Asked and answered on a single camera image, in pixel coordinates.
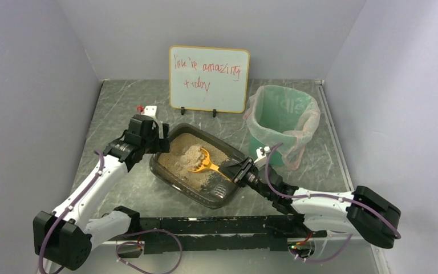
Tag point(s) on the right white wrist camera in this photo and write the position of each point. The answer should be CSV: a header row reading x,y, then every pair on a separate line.
x,y
262,153

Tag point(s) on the green trash bin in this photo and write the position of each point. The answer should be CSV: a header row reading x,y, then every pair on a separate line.
x,y
283,121

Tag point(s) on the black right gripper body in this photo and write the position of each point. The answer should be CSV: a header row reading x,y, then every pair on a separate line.
x,y
239,170

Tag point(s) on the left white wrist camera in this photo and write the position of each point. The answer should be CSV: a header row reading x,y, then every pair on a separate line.
x,y
150,111

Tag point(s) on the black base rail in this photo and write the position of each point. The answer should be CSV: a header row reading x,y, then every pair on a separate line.
x,y
211,233

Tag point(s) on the beige cat litter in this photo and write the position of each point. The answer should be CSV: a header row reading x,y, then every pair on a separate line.
x,y
184,154

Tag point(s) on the translucent pink bin liner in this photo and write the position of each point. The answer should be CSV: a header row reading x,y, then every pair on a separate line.
x,y
306,132

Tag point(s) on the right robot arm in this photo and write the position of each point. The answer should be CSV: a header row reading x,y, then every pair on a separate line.
x,y
360,212

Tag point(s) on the whiteboard with red writing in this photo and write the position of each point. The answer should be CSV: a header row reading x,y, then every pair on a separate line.
x,y
208,78

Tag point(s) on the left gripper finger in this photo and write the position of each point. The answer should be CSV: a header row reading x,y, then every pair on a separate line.
x,y
160,132
165,143

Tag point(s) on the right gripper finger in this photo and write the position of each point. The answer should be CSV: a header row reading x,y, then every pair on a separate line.
x,y
235,168
245,177

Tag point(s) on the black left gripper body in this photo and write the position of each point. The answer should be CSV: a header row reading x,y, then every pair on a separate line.
x,y
158,137

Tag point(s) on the dark grey litter box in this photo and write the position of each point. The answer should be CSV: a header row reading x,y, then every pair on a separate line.
x,y
217,193

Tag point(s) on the yellow litter scoop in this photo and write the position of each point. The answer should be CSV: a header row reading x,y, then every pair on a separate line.
x,y
206,164

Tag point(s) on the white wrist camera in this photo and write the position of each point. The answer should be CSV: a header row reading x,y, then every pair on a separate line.
x,y
262,153
150,111

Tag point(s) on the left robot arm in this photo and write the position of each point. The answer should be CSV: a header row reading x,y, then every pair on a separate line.
x,y
67,234

